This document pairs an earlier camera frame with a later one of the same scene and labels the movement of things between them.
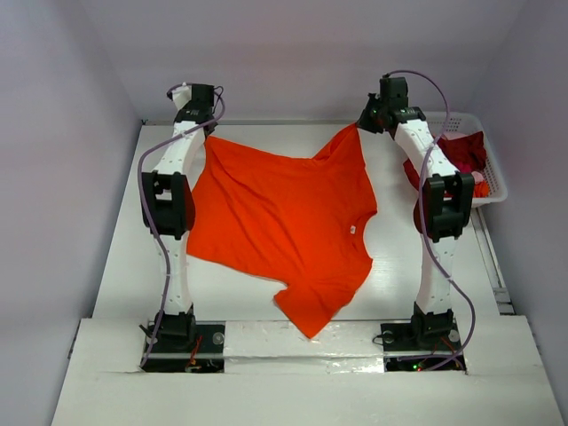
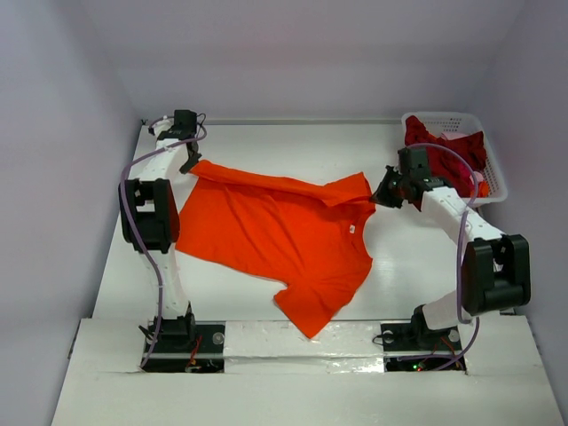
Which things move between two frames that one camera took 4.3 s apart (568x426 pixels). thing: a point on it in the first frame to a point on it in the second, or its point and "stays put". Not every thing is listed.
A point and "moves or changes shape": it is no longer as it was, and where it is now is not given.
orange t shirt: (287, 220) moves or changes shape
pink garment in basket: (477, 177) stays put
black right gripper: (368, 120) to (390, 188)
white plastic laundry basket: (465, 122) stays put
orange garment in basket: (481, 190) stays put
